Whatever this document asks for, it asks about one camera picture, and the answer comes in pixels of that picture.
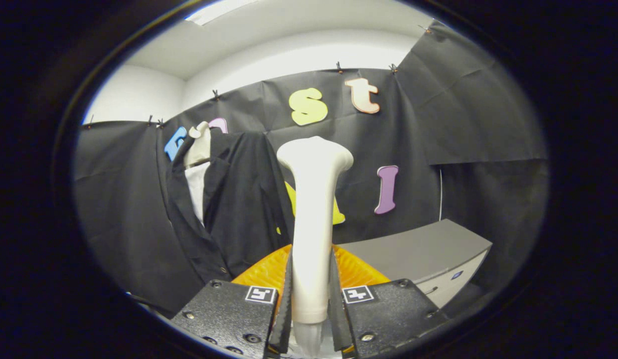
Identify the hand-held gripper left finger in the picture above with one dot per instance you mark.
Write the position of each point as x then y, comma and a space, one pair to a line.
287, 319

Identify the white shirt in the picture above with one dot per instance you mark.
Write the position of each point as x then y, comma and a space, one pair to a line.
197, 189

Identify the black suit jacket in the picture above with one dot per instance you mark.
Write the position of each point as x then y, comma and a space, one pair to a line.
244, 209

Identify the white clothes hanger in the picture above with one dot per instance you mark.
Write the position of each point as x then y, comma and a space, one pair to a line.
202, 144

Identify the grey cabinet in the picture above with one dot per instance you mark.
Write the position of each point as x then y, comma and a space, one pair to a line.
418, 249

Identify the black backdrop cloth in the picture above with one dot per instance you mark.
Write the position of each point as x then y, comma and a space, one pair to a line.
463, 124

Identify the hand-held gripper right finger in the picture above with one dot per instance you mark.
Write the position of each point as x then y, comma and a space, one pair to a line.
336, 319

